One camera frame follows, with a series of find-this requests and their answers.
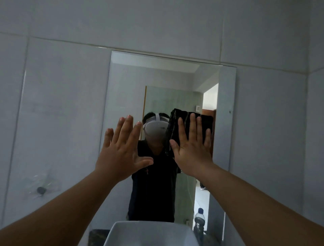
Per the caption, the person's left hand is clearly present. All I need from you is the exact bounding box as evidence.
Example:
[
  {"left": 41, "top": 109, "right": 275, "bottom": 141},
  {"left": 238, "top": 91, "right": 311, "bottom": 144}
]
[{"left": 95, "top": 115, "right": 154, "bottom": 183}]

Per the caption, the person's right hand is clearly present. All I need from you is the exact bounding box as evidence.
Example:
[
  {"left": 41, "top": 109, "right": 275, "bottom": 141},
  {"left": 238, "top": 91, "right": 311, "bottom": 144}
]
[{"left": 169, "top": 113, "right": 214, "bottom": 178}]

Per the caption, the black checked cloth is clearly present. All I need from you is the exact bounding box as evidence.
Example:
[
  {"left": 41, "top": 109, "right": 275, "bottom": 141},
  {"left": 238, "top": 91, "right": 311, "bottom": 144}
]
[{"left": 164, "top": 108, "right": 214, "bottom": 157}]

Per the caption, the frameless wall mirror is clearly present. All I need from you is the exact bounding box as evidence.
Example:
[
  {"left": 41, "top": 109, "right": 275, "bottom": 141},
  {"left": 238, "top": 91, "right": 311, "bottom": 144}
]
[{"left": 87, "top": 50, "right": 237, "bottom": 246}]

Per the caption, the person's left forearm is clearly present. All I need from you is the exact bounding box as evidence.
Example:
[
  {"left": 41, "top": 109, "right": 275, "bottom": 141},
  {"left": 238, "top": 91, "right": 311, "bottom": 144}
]
[{"left": 0, "top": 170, "right": 119, "bottom": 246}]

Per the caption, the person's right forearm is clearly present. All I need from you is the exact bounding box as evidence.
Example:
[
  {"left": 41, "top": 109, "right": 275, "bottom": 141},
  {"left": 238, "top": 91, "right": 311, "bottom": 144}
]
[{"left": 200, "top": 163, "right": 324, "bottom": 246}]

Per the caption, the clear adhesive wall hook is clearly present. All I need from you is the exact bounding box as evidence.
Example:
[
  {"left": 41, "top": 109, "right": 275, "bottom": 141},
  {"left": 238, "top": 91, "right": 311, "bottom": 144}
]
[{"left": 25, "top": 172, "right": 61, "bottom": 198}]

